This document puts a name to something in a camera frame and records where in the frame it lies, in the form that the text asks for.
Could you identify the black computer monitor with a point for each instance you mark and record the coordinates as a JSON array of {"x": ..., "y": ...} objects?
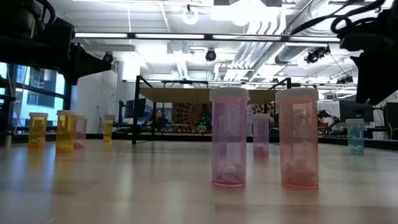
[
  {"x": 392, "y": 115},
  {"x": 141, "y": 108},
  {"x": 356, "y": 112}
]

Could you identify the beige box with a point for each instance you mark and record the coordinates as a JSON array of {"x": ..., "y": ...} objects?
[{"x": 109, "y": 117}]

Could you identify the black ceiling camera cluster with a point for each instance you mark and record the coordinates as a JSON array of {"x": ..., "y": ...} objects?
[{"x": 315, "y": 56}]

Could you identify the amber yellow medicine bottle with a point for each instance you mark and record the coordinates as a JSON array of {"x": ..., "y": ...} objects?
[
  {"x": 65, "y": 130},
  {"x": 108, "y": 132},
  {"x": 38, "y": 130}
]

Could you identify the silver ventilation duct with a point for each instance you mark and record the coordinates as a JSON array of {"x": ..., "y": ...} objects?
[{"x": 289, "y": 53}]

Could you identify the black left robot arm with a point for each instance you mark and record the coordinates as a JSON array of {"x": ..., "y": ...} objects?
[{"x": 14, "y": 46}]

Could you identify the small white cylinder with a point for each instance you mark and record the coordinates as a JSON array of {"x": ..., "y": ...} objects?
[{"x": 7, "y": 140}]

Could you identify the salmon pink medicine bottle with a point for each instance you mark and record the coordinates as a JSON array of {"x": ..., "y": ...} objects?
[
  {"x": 82, "y": 132},
  {"x": 298, "y": 140}
]

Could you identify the white patterned cloth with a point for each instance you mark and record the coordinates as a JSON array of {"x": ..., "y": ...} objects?
[{"x": 249, "y": 119}]

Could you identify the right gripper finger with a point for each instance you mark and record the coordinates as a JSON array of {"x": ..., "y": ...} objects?
[{"x": 376, "y": 81}]

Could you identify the brown patterned tapestry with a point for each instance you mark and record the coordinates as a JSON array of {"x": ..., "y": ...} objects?
[{"x": 186, "y": 115}]

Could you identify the black aluminium rig frame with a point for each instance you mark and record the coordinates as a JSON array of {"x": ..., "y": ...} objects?
[{"x": 93, "y": 136}]

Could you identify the person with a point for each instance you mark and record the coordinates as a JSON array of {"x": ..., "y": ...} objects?
[{"x": 158, "y": 119}]

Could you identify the wooden shelf black frame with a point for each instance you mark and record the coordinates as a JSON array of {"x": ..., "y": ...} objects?
[{"x": 174, "y": 95}]

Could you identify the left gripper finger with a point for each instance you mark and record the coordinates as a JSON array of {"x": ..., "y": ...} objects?
[{"x": 81, "y": 62}]

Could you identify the teal medicine bottle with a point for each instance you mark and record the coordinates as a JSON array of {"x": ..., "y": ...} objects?
[{"x": 355, "y": 137}]

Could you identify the black background robot arm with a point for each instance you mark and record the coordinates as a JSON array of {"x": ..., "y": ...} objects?
[{"x": 325, "y": 114}]

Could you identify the large black-framed window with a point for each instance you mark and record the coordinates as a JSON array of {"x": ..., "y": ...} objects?
[{"x": 46, "y": 84}]

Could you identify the small green tree decoration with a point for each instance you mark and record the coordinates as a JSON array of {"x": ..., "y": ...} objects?
[{"x": 202, "y": 127}]

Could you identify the black overhead camera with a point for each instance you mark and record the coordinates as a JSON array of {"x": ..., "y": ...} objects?
[{"x": 211, "y": 56}]

